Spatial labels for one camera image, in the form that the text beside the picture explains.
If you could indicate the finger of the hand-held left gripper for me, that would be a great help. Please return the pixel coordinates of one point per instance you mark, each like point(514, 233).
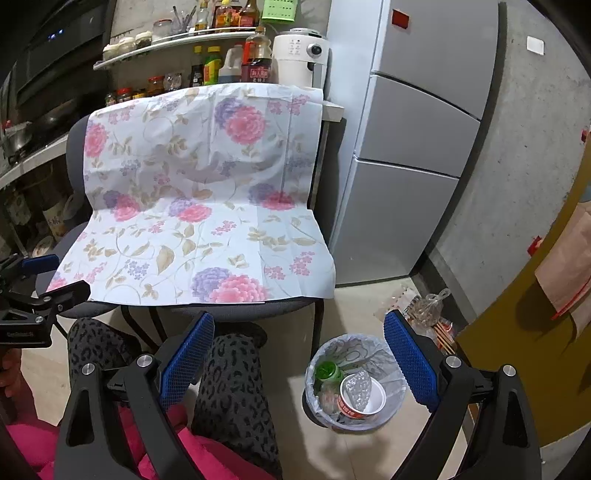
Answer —
point(39, 263)
point(69, 293)

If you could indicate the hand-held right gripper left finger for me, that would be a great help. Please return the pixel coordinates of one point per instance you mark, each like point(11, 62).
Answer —
point(187, 360)

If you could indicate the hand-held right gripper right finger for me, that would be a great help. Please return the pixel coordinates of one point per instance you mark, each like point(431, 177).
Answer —
point(411, 364)

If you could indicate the orange white noodle bowl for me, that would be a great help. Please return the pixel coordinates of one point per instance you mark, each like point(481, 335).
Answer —
point(376, 397)

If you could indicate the silver foil wrapper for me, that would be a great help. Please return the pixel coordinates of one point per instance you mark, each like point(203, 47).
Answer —
point(358, 390)

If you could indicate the green plastic bottle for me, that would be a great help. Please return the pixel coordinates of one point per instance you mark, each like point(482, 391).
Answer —
point(328, 370)

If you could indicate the trash bin with white liner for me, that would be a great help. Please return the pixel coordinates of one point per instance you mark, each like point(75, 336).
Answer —
point(323, 406)

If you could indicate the person's left hand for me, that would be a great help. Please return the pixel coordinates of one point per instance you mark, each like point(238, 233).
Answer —
point(7, 369)

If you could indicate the white ceramic bowl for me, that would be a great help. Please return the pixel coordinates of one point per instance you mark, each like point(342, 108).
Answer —
point(44, 246)

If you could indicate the ceramic jar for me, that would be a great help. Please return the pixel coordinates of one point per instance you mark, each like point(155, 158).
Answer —
point(55, 221)

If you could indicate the clear plastic bag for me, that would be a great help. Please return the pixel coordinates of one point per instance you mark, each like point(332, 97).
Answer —
point(429, 309)

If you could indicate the red white packet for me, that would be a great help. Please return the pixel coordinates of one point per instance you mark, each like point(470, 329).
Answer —
point(399, 300)

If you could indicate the mustard yellow door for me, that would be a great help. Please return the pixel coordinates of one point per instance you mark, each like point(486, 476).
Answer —
point(508, 369)

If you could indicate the pink jacket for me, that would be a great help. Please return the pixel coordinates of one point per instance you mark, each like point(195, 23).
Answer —
point(207, 461)

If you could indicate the steel stove counter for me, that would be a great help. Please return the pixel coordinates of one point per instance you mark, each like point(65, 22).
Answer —
point(32, 159)

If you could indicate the steel pot red knob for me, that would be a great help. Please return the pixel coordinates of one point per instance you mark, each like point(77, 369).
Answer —
point(14, 141)

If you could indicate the black wok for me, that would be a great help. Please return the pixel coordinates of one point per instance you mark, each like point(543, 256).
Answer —
point(53, 113)

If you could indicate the small dark jar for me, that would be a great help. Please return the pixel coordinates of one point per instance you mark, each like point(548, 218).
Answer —
point(111, 99)

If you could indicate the brown paper bag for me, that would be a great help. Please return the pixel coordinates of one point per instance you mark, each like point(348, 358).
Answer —
point(568, 277)

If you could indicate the red lid sauce jar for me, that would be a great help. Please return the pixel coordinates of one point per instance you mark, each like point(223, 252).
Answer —
point(124, 95)

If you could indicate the black range hood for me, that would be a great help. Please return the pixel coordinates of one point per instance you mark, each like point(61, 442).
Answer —
point(46, 55)

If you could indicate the orange pickle jar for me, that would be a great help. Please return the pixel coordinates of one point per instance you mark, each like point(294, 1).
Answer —
point(156, 86)

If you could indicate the white lid jar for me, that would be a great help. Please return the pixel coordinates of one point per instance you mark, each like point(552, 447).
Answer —
point(111, 52)
point(127, 46)
point(143, 40)

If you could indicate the silver refrigerator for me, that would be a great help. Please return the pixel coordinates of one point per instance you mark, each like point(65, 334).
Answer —
point(415, 138)

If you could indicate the dark bottle yellow cap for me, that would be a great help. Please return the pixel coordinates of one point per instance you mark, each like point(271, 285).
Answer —
point(197, 71)

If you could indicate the green bottle yellow cap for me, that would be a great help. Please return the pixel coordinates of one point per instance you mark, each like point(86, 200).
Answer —
point(213, 69)

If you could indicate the clear glass jar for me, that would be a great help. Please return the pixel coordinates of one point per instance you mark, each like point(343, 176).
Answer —
point(162, 31)

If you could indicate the white counter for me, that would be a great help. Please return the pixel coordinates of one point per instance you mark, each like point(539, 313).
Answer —
point(333, 110)

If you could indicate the cup with utensils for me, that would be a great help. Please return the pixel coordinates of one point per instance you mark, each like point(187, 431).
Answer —
point(183, 23)

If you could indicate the small amber bottle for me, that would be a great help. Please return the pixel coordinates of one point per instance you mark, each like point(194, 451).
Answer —
point(202, 18)

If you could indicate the large amber bottle dark label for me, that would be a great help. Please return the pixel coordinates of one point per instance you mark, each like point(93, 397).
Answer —
point(257, 60)

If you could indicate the orange oil bottle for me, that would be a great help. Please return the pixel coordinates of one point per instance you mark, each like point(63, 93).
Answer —
point(224, 16)

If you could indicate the white kitchen appliance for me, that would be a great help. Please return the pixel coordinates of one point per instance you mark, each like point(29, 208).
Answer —
point(291, 64)

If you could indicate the dark sauce bottle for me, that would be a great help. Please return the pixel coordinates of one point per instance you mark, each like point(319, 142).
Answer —
point(249, 14)

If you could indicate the red fridge sticker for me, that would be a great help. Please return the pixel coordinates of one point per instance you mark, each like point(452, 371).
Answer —
point(400, 18)

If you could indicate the green utensil holder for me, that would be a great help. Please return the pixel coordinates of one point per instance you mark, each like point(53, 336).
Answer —
point(278, 10)

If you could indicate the curved white wall shelf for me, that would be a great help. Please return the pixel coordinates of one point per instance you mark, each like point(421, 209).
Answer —
point(184, 41)

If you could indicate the white wall switch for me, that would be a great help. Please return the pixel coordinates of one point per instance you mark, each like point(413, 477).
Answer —
point(535, 45)

